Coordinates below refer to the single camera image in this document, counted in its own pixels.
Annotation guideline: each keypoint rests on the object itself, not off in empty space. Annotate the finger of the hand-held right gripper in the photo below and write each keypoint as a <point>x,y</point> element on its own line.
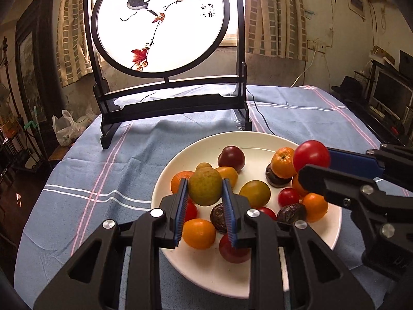
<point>351,164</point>
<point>326,180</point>

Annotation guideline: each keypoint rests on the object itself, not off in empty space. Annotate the white wall socket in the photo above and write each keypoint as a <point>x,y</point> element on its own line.
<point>316,46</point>

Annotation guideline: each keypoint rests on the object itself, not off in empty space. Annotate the large orange tangerine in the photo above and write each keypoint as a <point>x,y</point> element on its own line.
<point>179,180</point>
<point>282,163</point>

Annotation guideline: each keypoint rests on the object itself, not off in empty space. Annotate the checked curtain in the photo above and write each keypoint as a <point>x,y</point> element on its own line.
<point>274,16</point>
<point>72,38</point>

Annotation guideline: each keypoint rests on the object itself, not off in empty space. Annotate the red cherry tomato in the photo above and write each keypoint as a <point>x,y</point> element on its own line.
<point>288,197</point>
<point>267,213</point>
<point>191,212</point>

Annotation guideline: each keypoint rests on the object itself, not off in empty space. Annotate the dark purple passion fruit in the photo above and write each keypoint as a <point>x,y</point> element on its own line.
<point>291,212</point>

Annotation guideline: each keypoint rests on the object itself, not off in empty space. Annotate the white round plate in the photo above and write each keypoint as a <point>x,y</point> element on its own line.
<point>200,151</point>

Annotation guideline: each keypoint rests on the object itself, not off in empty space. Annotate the dark framed painting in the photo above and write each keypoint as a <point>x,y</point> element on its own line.
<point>30,64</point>

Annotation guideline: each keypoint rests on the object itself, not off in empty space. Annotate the black hat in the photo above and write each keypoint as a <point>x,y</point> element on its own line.
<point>350,87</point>

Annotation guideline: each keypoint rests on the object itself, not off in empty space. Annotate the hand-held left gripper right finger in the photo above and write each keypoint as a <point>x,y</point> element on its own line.
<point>229,213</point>

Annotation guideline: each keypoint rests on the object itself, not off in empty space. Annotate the black cabinet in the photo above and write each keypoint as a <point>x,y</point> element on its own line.
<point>364,113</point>

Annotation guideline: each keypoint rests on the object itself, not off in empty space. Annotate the dark red plum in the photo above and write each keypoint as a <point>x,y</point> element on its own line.
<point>231,158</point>
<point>229,255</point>

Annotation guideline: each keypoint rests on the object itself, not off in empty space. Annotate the round painted table screen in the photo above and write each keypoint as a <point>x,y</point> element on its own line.
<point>161,22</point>

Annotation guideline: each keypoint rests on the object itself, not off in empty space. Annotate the blue striped tablecloth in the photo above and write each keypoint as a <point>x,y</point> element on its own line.
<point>113,174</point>

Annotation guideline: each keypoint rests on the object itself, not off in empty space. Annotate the grey computer monitor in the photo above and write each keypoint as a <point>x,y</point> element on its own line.
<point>392,95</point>

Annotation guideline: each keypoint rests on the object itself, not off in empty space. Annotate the yellow-orange oval fruit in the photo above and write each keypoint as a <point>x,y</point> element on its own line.
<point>229,174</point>

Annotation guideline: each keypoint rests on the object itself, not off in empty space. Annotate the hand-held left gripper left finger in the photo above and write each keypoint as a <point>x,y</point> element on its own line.
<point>180,213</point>

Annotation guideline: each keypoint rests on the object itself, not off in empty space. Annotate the small yellow-green fruit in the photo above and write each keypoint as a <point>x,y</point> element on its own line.
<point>203,167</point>

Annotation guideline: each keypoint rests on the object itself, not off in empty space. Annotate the white plastic bag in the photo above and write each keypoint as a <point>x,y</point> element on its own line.
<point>66,130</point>

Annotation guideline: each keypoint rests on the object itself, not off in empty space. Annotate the orange tomato on plate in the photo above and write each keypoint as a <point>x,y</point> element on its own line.
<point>198,233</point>

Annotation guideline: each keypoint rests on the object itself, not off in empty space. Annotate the white wall box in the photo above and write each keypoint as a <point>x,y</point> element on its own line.
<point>356,1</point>

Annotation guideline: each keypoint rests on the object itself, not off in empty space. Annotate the black speaker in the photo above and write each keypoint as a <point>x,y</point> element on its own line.
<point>407,61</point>

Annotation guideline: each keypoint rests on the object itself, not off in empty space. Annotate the yellow-green round fruit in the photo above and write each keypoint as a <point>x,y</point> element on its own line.
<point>255,193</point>
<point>205,187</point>

